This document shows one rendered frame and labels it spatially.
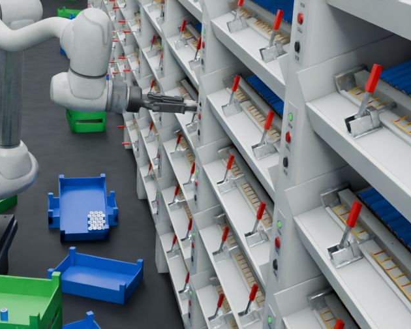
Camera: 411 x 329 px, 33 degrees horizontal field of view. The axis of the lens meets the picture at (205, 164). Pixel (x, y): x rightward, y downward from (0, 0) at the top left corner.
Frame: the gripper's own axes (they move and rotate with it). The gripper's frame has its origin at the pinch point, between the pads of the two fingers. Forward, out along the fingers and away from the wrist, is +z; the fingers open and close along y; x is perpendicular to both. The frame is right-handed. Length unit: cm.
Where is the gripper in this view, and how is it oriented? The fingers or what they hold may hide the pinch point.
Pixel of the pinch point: (196, 107)
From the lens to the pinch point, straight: 203.5
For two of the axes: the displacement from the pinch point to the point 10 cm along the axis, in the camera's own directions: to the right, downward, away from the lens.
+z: 9.6, 1.0, 2.5
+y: 2.0, 3.7, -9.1
